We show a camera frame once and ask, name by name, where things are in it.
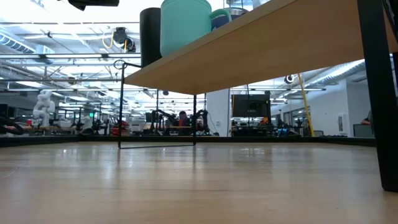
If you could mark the dark grey tall cup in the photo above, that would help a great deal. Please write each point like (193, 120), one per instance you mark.
(150, 34)

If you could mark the purple tumbler with clear lid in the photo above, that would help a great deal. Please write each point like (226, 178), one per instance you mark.
(221, 21)

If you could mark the black background robot arm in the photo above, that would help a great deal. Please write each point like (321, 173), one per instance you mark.
(161, 113)

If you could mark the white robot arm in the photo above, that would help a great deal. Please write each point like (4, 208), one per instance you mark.
(43, 107)

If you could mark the wooden shelf with black legs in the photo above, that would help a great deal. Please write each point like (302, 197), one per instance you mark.
(264, 53)

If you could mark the person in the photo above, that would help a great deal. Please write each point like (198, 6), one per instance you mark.
(183, 116)
(367, 121)

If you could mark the yellow slanted pole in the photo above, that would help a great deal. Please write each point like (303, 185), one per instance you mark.
(307, 107)

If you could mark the round black ceiling camera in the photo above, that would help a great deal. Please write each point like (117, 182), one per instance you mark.
(288, 79)

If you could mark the black metal table frame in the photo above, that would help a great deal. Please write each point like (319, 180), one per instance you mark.
(280, 140)

